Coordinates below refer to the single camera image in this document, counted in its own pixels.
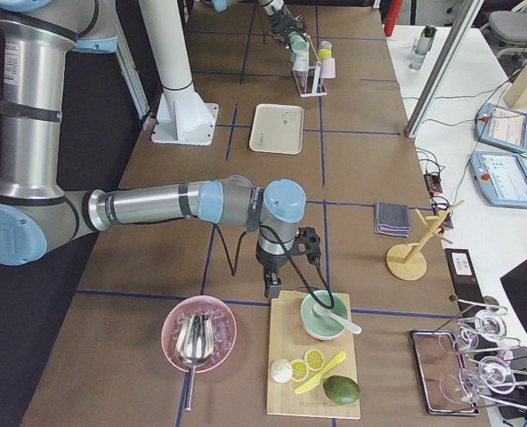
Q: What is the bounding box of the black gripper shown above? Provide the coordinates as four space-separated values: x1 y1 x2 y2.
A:
269 11 307 51
255 249 287 299

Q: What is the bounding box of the green cup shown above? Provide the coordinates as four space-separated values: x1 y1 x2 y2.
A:
288 32 309 54

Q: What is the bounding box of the cream rabbit tray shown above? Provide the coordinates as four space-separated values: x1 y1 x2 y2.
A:
248 103 304 155

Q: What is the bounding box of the cream cup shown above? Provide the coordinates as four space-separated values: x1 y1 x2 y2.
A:
291 52 309 73

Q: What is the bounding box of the yellow cup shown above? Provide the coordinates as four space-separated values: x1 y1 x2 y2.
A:
319 48 332 61

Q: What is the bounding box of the pink cup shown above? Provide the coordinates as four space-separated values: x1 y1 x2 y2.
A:
320 57 336 79

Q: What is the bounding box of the white cup rack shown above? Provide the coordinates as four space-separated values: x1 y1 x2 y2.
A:
292 36 327 98

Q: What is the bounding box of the black metal tray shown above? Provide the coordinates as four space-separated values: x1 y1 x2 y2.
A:
409 329 479 416

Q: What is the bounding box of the white spoon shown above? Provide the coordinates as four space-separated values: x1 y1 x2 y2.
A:
312 303 362 334

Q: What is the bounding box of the pink bowl with ice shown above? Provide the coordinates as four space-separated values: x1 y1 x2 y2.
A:
161 295 237 373

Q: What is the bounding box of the green bowl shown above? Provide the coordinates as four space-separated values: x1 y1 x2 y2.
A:
300 293 351 341

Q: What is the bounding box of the lemon slice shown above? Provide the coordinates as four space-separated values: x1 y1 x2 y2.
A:
290 359 310 383
303 349 326 372

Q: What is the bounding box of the metal ice scoop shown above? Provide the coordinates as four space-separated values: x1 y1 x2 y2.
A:
174 314 214 411

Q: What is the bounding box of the wooden cutting board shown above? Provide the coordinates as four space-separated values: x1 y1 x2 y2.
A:
266 291 361 420

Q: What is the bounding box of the yellow plastic knife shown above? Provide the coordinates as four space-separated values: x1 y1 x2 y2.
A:
294 350 347 395

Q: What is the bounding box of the green avocado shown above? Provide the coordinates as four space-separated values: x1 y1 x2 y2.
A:
322 375 361 405

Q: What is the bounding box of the clear water bottle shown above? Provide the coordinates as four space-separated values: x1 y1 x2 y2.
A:
409 26 437 70

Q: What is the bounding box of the folded grey cloth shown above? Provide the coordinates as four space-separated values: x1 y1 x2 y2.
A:
374 202 410 238

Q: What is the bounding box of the wooden mug tree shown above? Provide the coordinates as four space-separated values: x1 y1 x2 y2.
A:
385 200 464 281

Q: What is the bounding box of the white pillar with base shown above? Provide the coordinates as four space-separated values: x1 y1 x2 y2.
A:
139 0 219 146

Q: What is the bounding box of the black box with label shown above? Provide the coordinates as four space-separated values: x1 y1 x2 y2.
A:
444 248 483 302

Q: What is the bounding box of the wine glass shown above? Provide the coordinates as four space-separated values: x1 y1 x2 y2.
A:
439 356 516 404
433 306 512 355

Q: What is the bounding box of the office chair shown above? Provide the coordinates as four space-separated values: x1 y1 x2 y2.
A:
481 1 527 59

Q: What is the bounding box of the far teach pendant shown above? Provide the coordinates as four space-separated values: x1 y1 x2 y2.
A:
475 103 527 154

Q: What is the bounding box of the teach pendant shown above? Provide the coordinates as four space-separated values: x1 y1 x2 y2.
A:
475 103 527 154
470 151 527 209

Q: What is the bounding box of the near teach pendant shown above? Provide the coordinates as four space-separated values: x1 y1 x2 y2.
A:
470 151 527 209

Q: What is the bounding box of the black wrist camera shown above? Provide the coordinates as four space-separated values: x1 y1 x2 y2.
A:
289 227 321 266

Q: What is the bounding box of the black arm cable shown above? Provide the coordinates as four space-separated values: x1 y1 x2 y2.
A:
213 222 336 309

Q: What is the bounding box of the aluminium frame post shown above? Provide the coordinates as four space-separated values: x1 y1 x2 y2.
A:
404 0 483 139

